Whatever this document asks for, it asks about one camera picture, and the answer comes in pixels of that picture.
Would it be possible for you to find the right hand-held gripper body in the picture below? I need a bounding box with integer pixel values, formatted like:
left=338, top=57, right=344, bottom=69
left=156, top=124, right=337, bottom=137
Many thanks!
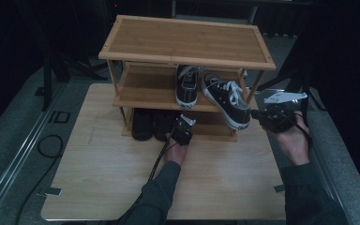
left=259, top=91, right=308, bottom=134

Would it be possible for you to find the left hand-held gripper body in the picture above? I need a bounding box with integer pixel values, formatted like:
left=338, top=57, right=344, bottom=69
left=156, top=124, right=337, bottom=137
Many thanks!
left=171, top=113, right=197, bottom=147

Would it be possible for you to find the black shoe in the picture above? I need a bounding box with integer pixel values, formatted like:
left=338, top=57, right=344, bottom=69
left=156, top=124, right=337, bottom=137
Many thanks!
left=131, top=108, right=155, bottom=142
left=153, top=109, right=180, bottom=143

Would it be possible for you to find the black and white sneaker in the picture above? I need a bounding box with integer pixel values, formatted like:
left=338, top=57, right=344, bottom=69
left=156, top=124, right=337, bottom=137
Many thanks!
left=175, top=65, right=200, bottom=110
left=201, top=72, right=251, bottom=131

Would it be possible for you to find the wooden shoe rack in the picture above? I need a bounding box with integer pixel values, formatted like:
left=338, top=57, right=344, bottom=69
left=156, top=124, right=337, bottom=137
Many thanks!
left=97, top=14, right=277, bottom=143

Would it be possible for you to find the person's left hand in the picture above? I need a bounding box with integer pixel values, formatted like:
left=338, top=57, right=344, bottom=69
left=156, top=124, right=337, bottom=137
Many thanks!
left=163, top=137, right=189, bottom=166

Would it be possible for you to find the person's right hand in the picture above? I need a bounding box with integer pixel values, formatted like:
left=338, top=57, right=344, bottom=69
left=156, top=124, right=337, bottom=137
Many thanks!
left=270, top=112, right=310, bottom=167

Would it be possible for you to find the black metal stand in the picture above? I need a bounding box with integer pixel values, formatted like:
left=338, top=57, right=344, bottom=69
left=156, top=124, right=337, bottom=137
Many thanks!
left=256, top=31, right=329, bottom=126
left=40, top=46, right=107, bottom=112

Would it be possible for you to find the right hand-held gripper cable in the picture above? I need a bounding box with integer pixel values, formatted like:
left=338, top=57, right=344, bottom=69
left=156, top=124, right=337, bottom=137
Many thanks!
left=280, top=111, right=313, bottom=151

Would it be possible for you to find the hand-held gripper cable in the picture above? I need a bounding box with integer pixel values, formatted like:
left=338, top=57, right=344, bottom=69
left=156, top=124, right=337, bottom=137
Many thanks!
left=135, top=140, right=173, bottom=205
left=280, top=111, right=313, bottom=151

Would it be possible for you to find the left hand-held gripper cable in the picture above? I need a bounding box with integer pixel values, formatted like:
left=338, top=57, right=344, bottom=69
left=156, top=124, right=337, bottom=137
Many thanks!
left=135, top=140, right=173, bottom=205

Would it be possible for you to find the metal floor rail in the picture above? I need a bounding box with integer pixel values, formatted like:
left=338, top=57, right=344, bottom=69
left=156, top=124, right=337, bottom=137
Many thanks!
left=0, top=82, right=68, bottom=221
left=256, top=88, right=353, bottom=225

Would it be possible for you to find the black floor cable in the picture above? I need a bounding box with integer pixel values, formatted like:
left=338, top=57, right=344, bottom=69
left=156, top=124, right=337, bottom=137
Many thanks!
left=15, top=134, right=65, bottom=225

